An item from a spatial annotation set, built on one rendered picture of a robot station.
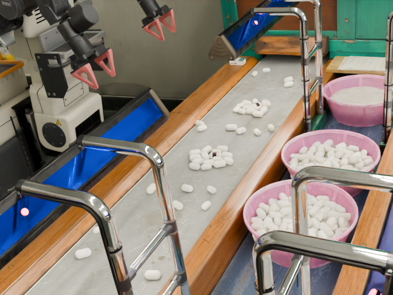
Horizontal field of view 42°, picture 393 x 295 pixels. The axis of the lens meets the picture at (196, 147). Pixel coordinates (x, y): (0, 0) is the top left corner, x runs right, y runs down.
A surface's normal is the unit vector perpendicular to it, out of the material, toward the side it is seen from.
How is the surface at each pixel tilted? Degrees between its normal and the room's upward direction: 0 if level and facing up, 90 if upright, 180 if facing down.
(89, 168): 58
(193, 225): 0
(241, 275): 0
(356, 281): 0
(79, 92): 98
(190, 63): 90
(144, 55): 90
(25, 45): 90
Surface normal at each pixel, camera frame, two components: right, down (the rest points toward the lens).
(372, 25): -0.45, 0.48
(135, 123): 0.67, -0.37
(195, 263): -0.14, -0.87
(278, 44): -0.47, 0.11
